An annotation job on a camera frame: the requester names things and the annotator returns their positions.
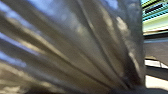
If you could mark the green framed glass door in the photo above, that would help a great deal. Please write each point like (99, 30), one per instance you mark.
(155, 15)

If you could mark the white trash bag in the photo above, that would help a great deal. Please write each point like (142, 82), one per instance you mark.
(66, 46)

